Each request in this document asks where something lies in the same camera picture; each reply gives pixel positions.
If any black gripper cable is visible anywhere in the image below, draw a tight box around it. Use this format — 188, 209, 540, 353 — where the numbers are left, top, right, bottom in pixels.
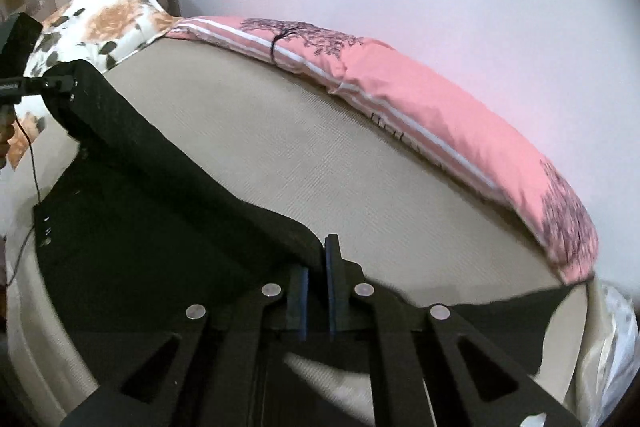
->
4, 114, 44, 287

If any beige woven bed mat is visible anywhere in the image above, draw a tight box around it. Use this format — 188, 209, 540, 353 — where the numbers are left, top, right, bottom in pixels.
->
1, 39, 556, 426

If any white floral pillow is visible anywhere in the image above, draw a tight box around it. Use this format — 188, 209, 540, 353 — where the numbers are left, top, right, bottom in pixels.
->
5, 0, 182, 170

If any pink striped rolled quilt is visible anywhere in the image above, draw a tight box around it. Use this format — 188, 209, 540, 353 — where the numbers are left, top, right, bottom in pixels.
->
167, 16, 599, 284

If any person's left hand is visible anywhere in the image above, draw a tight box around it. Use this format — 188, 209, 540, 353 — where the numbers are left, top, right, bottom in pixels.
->
0, 105, 15, 169

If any white dotted bedding heap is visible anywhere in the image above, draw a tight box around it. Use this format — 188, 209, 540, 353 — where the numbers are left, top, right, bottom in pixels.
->
575, 279, 639, 426

